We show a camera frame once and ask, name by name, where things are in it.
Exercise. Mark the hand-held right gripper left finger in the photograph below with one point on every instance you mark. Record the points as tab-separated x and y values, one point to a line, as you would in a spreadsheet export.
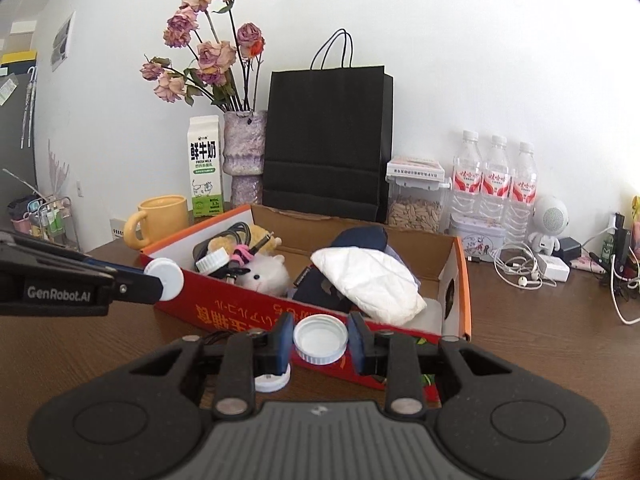
286	340

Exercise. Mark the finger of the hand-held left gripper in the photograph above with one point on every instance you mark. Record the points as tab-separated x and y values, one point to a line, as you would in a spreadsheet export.
125	268
135	290

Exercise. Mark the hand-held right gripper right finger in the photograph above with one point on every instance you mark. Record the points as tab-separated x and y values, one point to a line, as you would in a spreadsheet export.
356	342

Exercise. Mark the white round cap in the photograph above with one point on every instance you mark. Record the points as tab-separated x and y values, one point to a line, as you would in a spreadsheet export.
165	276

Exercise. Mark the wide white ribbed lid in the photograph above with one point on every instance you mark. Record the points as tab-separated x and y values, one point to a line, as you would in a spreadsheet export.
320	337

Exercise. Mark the white tissue packet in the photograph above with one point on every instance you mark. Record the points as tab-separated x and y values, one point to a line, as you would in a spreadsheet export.
370	285

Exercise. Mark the red cardboard box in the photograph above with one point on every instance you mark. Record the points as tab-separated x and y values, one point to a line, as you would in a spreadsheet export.
225	310

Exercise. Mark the white ribbed jar lid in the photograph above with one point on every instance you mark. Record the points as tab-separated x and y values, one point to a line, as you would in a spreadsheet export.
215	262

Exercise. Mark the navy zip case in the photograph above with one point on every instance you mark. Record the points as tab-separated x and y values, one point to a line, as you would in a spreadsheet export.
365	240

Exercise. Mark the white lid with printed label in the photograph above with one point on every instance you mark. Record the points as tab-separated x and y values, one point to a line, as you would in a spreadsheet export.
272	382

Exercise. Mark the yellow ceramic mug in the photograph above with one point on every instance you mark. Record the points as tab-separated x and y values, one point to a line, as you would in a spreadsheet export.
160	220

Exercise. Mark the dark cloth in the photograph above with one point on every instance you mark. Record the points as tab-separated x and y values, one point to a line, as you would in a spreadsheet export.
312	285

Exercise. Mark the metal storage rack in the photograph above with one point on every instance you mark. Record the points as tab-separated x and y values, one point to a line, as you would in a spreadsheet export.
50	220

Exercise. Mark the white and yellow plush hamster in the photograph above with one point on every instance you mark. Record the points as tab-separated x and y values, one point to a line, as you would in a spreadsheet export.
270	275

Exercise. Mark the white milk carton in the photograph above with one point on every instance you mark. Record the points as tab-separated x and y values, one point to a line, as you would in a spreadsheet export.
205	170

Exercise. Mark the white printed tin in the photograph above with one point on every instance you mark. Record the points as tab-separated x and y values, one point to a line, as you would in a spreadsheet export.
475	245

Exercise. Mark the clear seed jar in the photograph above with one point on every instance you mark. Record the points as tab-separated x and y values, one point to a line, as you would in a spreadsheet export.
415	200

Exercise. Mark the purple textured vase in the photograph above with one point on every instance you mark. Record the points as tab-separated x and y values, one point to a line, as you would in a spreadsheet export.
244	160

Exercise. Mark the dark grey cabinet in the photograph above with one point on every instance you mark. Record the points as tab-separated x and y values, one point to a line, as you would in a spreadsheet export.
17	125

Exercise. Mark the white earphones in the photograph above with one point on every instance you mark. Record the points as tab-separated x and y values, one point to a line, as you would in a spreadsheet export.
515	266

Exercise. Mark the black paper bag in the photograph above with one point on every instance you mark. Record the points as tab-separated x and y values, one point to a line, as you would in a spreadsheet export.
327	140

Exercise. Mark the white charger block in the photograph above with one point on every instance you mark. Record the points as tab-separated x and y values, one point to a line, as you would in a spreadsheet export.
552	267

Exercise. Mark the white robot speaker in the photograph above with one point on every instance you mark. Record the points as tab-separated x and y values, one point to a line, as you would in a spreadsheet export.
549	225

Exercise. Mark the black power adapter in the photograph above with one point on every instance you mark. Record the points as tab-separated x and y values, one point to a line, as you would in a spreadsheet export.
570	249

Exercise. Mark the dried rose bouquet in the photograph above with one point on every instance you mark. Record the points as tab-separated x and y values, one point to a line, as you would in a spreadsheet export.
210	50

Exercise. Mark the small pink case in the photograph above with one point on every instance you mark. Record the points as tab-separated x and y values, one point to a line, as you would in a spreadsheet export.
585	262

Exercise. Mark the small green bottle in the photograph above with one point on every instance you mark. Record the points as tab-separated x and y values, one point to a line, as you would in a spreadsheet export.
607	247

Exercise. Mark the black phone stand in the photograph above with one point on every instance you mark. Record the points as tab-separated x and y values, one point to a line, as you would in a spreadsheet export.
620	240

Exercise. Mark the yellow snack packet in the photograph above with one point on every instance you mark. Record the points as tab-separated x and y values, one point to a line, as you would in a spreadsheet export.
636	210

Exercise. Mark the wall photo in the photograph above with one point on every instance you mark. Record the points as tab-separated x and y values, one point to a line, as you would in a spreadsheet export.
62	40

